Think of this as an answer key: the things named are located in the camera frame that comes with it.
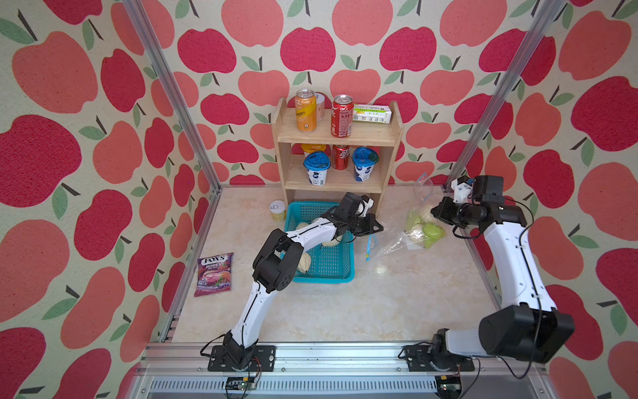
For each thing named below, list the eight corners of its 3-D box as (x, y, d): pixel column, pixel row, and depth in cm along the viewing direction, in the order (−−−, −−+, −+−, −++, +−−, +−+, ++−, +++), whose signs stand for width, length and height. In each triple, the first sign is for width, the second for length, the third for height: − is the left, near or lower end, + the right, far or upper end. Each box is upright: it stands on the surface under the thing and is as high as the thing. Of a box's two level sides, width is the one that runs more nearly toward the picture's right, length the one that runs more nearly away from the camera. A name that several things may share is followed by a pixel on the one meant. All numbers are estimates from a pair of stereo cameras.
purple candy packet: (197, 297, 89) (193, 293, 86) (201, 263, 98) (197, 258, 95) (231, 290, 91) (228, 286, 88) (232, 257, 99) (230, 252, 96)
